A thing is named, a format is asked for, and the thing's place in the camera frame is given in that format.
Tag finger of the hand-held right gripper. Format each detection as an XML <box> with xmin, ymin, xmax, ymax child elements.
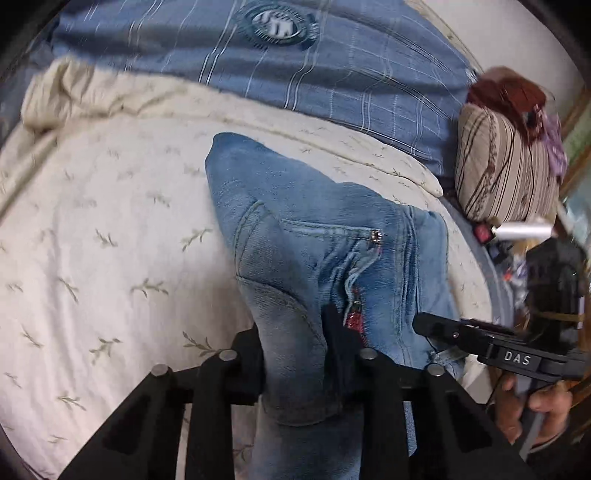
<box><xmin>412</xmin><ymin>312</ymin><xmax>515</xmax><ymax>354</ymax></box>

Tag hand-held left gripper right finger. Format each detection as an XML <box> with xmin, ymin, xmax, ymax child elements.
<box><xmin>321</xmin><ymin>304</ymin><xmax>536</xmax><ymax>480</ymax></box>

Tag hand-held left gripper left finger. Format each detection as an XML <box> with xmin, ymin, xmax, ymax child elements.
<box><xmin>58</xmin><ymin>323</ymin><xmax>266</xmax><ymax>480</ymax></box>

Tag blue denim pants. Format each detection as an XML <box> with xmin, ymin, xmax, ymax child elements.
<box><xmin>204</xmin><ymin>131</ymin><xmax>467</xmax><ymax>480</ymax></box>

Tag person's right forearm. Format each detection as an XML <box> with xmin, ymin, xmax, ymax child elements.
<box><xmin>522</xmin><ymin>427</ymin><xmax>589</xmax><ymax>480</ymax></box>

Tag person's right hand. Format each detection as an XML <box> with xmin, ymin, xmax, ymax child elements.
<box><xmin>496</xmin><ymin>374</ymin><xmax>573</xmax><ymax>446</ymax></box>

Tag white tube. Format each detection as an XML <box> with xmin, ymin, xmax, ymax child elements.
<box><xmin>494</xmin><ymin>222</ymin><xmax>555</xmax><ymax>241</ymax></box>

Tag brown striped pillow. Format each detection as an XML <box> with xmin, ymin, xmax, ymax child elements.
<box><xmin>454</xmin><ymin>102</ymin><xmax>561</xmax><ymax>224</ymax></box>

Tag purple cloth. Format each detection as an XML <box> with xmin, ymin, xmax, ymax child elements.
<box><xmin>538</xmin><ymin>111</ymin><xmax>568</xmax><ymax>176</ymax></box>

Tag reddish brown furry cloth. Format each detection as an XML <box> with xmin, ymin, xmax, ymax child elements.
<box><xmin>466</xmin><ymin>66</ymin><xmax>548</xmax><ymax>139</ymax></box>

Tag cream leaf-print blanket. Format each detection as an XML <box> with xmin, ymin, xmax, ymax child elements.
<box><xmin>0</xmin><ymin>60</ymin><xmax>495</xmax><ymax>472</ymax></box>

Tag blue striped blanket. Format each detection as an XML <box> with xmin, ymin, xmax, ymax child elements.
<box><xmin>0</xmin><ymin>0</ymin><xmax>483</xmax><ymax>178</ymax></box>

